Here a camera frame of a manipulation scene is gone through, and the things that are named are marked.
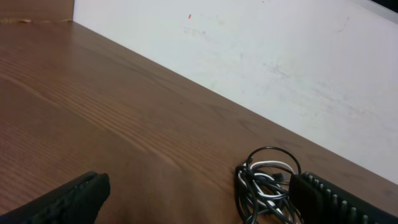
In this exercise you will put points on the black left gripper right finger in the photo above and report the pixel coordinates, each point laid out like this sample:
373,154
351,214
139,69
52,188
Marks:
320,201

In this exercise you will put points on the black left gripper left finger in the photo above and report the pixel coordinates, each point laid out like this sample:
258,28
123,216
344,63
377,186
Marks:
77,201

